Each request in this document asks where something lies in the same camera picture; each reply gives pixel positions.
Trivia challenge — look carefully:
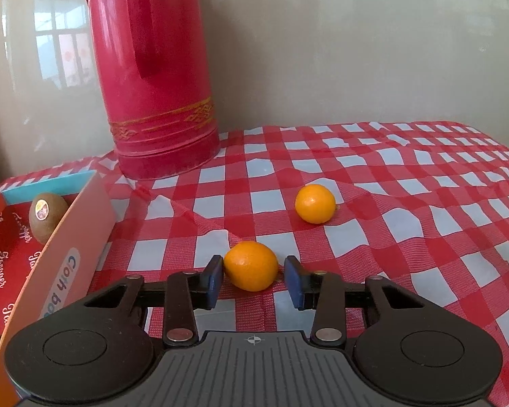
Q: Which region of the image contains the orange tangerine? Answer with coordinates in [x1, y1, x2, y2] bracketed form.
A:
[294, 184, 338, 224]
[223, 241, 279, 292]

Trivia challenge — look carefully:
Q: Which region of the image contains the red checkered tablecloth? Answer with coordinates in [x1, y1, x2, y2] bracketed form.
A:
[1, 122, 509, 406]

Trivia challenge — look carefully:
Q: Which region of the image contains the colourful cardboard box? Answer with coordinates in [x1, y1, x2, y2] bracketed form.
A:
[0, 171, 116, 406]

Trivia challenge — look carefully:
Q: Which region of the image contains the brown kiwi with sticker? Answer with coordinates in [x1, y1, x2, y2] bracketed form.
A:
[29, 193, 69, 245]

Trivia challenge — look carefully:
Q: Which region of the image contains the red thermos flask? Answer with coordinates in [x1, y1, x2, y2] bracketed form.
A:
[86, 0, 220, 180]

